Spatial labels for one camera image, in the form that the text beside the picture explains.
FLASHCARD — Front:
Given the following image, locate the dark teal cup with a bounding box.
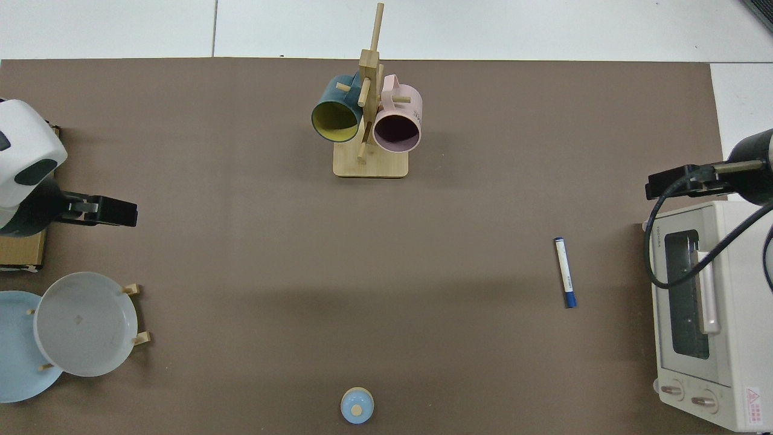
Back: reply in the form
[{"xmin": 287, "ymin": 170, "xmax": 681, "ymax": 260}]
[{"xmin": 311, "ymin": 74, "xmax": 363, "ymax": 144}]

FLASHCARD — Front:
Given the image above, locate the white marker with blue cap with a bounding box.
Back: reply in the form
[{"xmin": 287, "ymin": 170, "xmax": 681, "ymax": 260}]
[{"xmin": 554, "ymin": 237, "xmax": 577, "ymax": 309}]

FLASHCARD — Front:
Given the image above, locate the brown table cloth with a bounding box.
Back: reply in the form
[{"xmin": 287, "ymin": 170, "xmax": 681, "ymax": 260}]
[{"xmin": 0, "ymin": 57, "xmax": 734, "ymax": 435}]

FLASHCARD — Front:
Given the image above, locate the pale toaster oven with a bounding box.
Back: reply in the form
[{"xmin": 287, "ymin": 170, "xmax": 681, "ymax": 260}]
[{"xmin": 641, "ymin": 201, "xmax": 773, "ymax": 433}]

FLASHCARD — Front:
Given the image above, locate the dark background equipment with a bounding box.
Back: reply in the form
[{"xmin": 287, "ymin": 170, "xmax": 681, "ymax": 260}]
[{"xmin": 742, "ymin": 0, "xmax": 773, "ymax": 32}]

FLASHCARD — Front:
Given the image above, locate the wire basket with wooden floor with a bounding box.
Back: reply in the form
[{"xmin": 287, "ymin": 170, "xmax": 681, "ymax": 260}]
[{"xmin": 0, "ymin": 121, "xmax": 61, "ymax": 272}]

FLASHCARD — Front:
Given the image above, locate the pink cup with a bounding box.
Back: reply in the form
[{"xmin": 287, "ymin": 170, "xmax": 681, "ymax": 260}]
[{"xmin": 372, "ymin": 74, "xmax": 423, "ymax": 153}]

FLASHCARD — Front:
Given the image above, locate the wooden plate rack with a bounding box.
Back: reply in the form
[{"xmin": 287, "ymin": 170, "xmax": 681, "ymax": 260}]
[{"xmin": 24, "ymin": 283, "xmax": 150, "ymax": 370}]

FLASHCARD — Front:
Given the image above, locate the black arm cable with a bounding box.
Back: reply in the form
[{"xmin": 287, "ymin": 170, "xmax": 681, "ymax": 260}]
[{"xmin": 643, "ymin": 160, "xmax": 773, "ymax": 289}]

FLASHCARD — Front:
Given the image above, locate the light blue plate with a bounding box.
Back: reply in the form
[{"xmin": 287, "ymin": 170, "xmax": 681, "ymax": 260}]
[{"xmin": 0, "ymin": 291, "xmax": 64, "ymax": 404}]

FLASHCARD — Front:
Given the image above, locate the grey plate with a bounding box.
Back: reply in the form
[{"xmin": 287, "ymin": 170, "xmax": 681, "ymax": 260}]
[{"xmin": 33, "ymin": 272, "xmax": 138, "ymax": 378}]

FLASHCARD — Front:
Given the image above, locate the small blue round thing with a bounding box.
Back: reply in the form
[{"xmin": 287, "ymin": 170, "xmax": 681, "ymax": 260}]
[{"xmin": 340, "ymin": 387, "xmax": 374, "ymax": 425}]

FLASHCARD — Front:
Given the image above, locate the wooden cup stand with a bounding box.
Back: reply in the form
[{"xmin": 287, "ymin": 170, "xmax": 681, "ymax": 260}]
[{"xmin": 333, "ymin": 2, "xmax": 409, "ymax": 179}]

